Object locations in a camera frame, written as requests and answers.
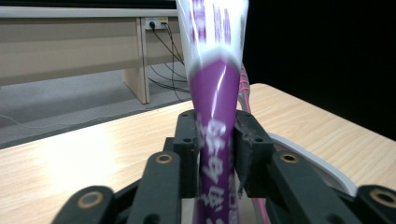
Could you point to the purple and white toothpaste tube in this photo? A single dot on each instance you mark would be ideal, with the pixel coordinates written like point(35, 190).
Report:
point(214, 93)

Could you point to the wall power socket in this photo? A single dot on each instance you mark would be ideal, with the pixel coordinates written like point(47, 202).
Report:
point(156, 23)

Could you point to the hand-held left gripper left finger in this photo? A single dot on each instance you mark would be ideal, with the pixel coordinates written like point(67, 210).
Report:
point(186, 146)

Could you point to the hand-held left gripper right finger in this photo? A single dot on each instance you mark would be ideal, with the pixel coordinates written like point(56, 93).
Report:
point(252, 149)

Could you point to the beige wooden desk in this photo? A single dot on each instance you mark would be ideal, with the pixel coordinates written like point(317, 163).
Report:
point(68, 46)

